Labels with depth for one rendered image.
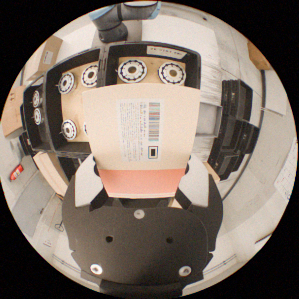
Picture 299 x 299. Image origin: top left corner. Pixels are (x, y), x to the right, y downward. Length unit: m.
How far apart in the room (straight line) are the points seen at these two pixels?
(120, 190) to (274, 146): 2.91
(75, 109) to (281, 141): 3.15
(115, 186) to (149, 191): 0.05
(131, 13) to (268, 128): 2.96
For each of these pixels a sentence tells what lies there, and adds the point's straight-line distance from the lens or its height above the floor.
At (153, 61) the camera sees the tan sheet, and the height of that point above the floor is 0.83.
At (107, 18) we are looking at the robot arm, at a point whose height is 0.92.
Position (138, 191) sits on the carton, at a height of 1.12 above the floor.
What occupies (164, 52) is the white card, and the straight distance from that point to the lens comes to 0.38.
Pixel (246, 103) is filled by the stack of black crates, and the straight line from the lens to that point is 1.33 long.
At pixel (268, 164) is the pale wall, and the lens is 2.97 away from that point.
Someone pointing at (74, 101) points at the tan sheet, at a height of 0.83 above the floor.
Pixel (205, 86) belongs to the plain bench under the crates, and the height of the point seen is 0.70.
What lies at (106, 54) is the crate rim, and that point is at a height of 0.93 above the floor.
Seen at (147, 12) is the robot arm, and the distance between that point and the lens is 0.48.
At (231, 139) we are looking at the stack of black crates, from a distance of 1.43.
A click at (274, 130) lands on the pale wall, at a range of 2.92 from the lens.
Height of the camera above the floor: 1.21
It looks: 61 degrees down
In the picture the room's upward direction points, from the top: 176 degrees clockwise
